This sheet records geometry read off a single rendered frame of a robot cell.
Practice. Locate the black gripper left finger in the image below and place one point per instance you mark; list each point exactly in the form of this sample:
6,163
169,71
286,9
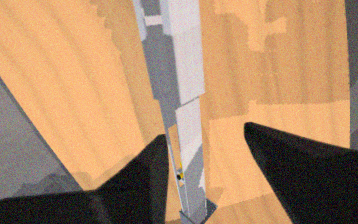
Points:
137,194

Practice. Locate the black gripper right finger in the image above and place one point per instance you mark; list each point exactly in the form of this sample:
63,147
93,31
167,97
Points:
316,182

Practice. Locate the light wooden board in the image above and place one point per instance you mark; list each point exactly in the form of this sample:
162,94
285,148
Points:
77,69

